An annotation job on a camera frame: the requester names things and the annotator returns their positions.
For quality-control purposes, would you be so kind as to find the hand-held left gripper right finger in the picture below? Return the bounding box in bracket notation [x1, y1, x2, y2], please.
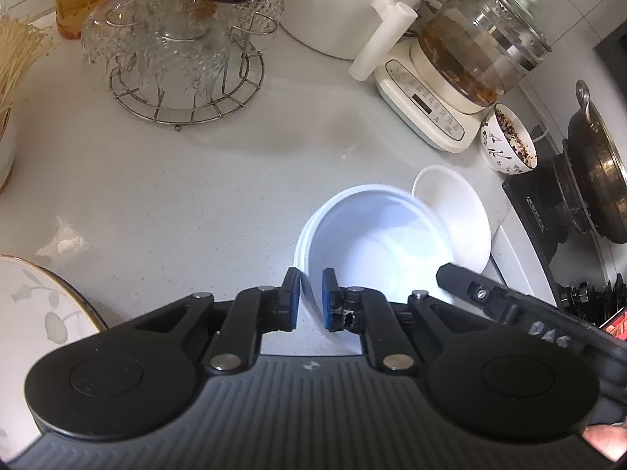
[321, 267, 491, 373]

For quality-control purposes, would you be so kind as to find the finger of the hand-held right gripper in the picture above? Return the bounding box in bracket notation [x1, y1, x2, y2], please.
[436, 262, 521, 320]

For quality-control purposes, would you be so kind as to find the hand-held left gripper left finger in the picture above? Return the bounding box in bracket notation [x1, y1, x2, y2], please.
[132, 267, 301, 376]

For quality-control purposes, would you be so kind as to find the translucent plastic bowl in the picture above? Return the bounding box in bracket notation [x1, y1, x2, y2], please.
[294, 183, 456, 353]
[304, 186, 455, 356]

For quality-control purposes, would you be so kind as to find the plain white bowl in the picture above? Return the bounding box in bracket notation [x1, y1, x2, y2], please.
[412, 165, 491, 274]

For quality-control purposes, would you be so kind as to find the white leaf-print deep plate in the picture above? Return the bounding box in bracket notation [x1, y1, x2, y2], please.
[0, 254, 108, 454]

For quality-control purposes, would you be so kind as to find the person's right hand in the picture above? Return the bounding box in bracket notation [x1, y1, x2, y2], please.
[583, 423, 627, 464]

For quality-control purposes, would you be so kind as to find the black stove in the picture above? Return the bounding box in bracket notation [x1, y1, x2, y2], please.
[502, 137, 627, 327]

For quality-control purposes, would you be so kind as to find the floral cup with tea leaves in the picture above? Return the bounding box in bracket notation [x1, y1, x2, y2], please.
[479, 103, 538, 176]

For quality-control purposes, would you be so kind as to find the dark metal wok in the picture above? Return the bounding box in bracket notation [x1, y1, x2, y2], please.
[562, 79, 627, 245]

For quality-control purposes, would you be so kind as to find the cream kettle heating base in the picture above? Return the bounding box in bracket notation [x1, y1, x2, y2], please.
[374, 38, 484, 154]

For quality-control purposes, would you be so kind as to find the glass kettle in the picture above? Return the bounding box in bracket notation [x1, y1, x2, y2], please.
[416, 0, 554, 108]

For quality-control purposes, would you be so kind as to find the white electric cooking pot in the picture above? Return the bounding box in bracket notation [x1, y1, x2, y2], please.
[281, 0, 448, 82]

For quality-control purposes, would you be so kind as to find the bundle of dried noodles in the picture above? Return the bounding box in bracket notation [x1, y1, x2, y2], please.
[0, 6, 58, 114]

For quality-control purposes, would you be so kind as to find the white power cable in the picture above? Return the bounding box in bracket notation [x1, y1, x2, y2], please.
[518, 82, 555, 144]

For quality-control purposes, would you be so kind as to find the round wire cup rack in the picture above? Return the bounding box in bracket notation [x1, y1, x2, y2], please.
[108, 24, 266, 131]

